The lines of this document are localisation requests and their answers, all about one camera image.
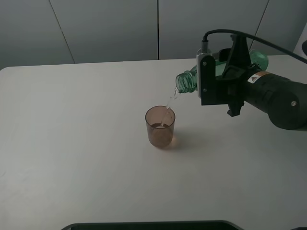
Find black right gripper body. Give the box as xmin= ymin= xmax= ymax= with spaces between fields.
xmin=216 ymin=68 xmax=307 ymax=131

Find green transparent water bottle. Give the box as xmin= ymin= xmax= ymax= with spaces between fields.
xmin=174 ymin=49 xmax=269 ymax=96

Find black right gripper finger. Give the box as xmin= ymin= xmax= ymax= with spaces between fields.
xmin=227 ymin=93 xmax=244 ymax=117
xmin=222 ymin=34 xmax=251 ymax=78

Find black camera cable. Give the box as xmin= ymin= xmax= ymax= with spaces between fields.
xmin=202 ymin=29 xmax=307 ymax=64

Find pink translucent plastic cup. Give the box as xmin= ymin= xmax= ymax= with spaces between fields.
xmin=145 ymin=105 xmax=176 ymax=149

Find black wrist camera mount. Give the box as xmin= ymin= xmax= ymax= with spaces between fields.
xmin=196 ymin=40 xmax=216 ymax=105

